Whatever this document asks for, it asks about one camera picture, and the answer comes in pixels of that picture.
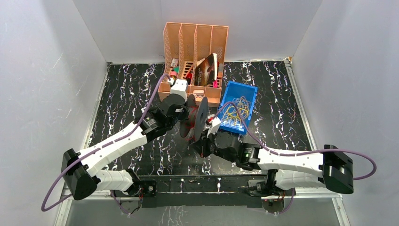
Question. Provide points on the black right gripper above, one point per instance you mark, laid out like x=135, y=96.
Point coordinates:
x=202, y=144

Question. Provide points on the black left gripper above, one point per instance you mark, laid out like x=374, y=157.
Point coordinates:
x=190, y=110

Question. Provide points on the grey filament spool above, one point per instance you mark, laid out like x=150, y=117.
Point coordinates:
x=196, y=119

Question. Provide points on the blue plastic bin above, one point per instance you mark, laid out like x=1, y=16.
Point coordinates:
x=237, y=106

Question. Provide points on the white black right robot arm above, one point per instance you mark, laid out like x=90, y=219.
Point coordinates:
x=285, y=169

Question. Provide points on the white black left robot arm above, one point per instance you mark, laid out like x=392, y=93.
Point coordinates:
x=83, y=171

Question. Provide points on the white pink stapler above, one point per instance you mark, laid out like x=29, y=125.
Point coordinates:
x=199, y=92

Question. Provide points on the red black bottle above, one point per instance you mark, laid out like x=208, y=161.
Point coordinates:
x=189, y=77

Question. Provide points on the dark book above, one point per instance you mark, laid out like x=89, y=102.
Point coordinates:
x=206, y=71

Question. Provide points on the pink desk organizer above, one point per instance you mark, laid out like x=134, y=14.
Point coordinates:
x=186, y=45

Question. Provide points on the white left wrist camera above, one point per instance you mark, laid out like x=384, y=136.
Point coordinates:
x=179, y=88

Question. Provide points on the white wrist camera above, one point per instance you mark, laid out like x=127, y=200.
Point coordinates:
x=179, y=88
x=212, y=125

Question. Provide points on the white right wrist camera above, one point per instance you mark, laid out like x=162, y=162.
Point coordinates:
x=212, y=125

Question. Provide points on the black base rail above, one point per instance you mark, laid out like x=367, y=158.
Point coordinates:
x=254, y=191

